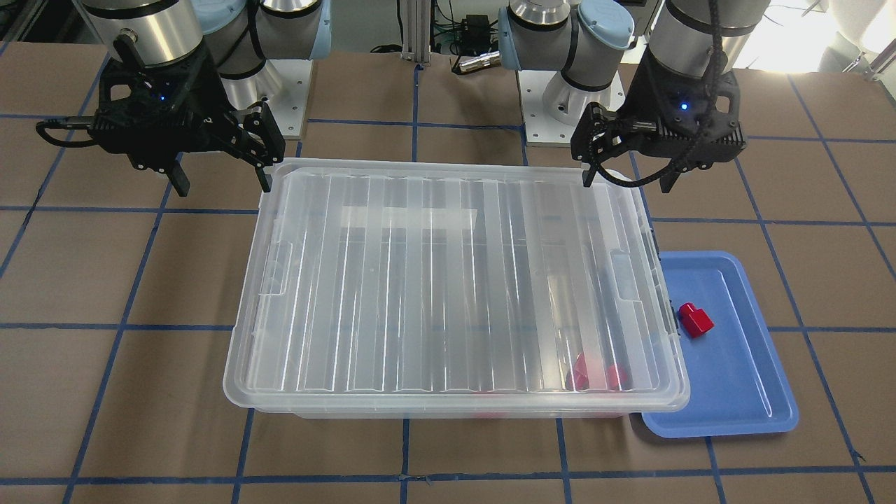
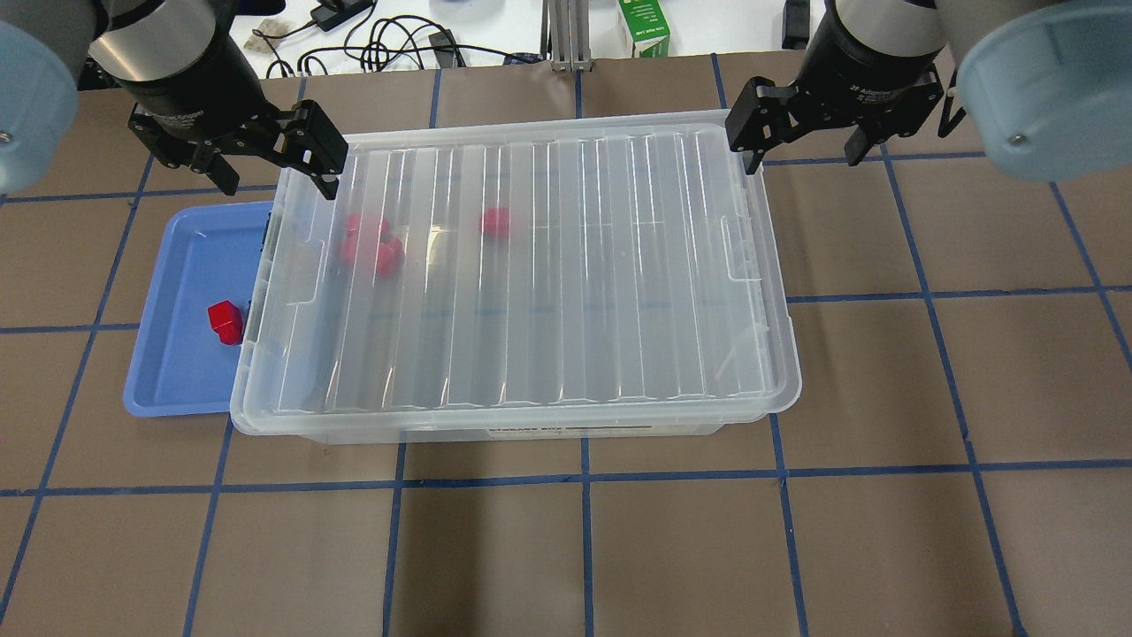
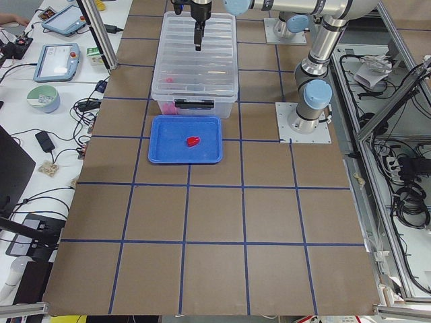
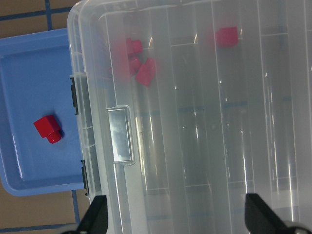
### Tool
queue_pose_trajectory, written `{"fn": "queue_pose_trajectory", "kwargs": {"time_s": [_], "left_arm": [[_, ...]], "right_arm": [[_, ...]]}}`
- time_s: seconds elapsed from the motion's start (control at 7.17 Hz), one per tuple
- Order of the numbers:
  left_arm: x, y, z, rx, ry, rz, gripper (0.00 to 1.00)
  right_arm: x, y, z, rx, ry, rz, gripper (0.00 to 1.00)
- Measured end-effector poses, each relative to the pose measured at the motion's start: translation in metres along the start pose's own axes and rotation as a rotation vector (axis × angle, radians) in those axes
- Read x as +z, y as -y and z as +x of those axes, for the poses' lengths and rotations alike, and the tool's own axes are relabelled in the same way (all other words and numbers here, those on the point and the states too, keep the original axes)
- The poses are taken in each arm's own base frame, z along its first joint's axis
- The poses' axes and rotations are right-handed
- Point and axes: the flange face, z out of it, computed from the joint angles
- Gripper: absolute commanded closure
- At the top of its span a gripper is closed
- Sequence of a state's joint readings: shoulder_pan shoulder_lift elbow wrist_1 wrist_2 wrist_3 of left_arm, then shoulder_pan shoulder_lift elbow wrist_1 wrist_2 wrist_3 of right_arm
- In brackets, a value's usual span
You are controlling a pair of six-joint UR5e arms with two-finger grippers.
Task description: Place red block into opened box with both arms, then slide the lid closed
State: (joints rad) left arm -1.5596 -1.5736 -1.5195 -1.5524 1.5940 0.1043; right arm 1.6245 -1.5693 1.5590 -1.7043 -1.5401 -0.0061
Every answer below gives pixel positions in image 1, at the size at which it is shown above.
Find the silver metal cylinder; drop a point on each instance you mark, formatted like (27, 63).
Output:
(464, 65)

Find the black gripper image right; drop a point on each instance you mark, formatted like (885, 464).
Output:
(649, 91)

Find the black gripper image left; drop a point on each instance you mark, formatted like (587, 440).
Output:
(208, 89)

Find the blue plastic tray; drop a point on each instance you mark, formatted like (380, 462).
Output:
(738, 385)

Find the clear plastic storage box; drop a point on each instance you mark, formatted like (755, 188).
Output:
(490, 413)

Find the red block on tray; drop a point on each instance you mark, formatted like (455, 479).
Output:
(695, 320)

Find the aluminium frame post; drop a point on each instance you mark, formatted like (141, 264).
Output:
(415, 26)

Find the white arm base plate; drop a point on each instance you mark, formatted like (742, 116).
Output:
(552, 108)
(290, 98)

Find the black power adapter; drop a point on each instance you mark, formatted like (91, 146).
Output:
(475, 34)

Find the red block in box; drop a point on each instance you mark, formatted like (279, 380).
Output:
(585, 374)
(616, 379)

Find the clear plastic box lid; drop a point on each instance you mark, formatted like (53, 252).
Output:
(455, 287)

